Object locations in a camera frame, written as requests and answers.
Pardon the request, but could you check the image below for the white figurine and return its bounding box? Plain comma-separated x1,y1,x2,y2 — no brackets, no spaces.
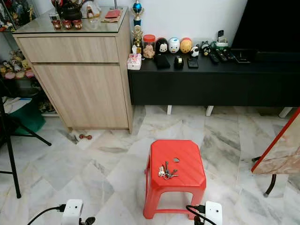
82,0,101,19

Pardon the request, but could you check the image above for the black wallet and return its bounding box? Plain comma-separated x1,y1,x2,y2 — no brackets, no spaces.
154,54,171,69

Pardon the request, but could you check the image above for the black metal stand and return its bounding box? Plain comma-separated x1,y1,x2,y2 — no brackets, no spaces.
0,84,52,198

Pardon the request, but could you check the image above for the blue globe trophy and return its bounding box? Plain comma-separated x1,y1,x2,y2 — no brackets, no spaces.
132,0,144,27

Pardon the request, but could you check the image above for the black tray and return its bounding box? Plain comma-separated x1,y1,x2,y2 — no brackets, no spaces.
234,49,252,64

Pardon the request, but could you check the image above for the white round toy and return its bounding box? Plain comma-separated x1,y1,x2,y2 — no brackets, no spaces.
168,37,180,53

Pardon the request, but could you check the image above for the glass shelf with figurines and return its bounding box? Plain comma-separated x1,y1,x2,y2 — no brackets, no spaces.
0,0,36,115

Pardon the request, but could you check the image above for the red plastic stool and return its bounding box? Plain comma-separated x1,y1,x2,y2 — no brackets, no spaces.
143,139,207,220

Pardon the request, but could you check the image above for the yellow round toy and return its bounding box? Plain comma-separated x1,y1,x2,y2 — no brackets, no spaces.
180,37,193,53

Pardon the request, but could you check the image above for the dark teapot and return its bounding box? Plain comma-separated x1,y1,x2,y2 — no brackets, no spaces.
59,0,83,22

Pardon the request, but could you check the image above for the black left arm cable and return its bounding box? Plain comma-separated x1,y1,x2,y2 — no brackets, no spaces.
27,204,66,225

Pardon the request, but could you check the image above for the light wooden cabinet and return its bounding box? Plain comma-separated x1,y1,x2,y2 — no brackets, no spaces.
12,7,134,134

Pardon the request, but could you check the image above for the red booklet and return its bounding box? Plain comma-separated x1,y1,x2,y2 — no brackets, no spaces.
103,9,121,23

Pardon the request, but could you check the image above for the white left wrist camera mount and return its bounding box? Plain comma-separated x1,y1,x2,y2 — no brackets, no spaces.
61,199,84,225

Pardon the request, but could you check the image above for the red lid clear jar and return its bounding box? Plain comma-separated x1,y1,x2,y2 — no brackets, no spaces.
142,34,156,59

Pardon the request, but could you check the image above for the black tape dispenser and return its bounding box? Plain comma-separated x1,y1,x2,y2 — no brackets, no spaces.
173,55,184,70

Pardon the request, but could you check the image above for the marble pattern folding table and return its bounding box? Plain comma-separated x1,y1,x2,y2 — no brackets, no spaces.
251,108,300,197

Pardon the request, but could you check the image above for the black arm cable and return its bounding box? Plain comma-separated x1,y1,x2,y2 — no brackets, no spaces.
186,205,206,225
27,204,66,225

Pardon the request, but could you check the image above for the green white phone dock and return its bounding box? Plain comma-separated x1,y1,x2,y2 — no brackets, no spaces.
214,30,229,50

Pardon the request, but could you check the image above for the pink tissue pack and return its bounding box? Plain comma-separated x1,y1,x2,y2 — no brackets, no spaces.
127,53,142,70

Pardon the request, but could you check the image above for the small black white figure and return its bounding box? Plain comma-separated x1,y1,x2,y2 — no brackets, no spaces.
200,41,211,57

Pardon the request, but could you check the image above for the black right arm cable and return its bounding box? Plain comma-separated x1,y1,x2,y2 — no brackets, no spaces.
186,205,206,225

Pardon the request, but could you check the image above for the bunch of keys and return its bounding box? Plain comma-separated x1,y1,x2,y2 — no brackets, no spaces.
158,161,179,180

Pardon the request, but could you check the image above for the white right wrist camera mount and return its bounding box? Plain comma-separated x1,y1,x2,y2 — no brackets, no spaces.
204,201,223,225

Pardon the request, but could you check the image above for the black white-faced round toy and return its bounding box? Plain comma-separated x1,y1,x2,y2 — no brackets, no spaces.
156,37,168,54

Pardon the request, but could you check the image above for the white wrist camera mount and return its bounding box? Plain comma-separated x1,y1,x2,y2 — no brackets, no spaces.
61,199,84,225
204,201,223,225

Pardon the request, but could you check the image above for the green bag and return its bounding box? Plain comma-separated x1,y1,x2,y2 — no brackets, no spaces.
21,101,47,134

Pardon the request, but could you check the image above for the black low TV console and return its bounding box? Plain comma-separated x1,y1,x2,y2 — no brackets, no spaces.
127,48,300,118

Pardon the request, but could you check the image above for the gold trophy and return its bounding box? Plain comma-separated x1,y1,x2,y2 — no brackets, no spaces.
132,26,143,50

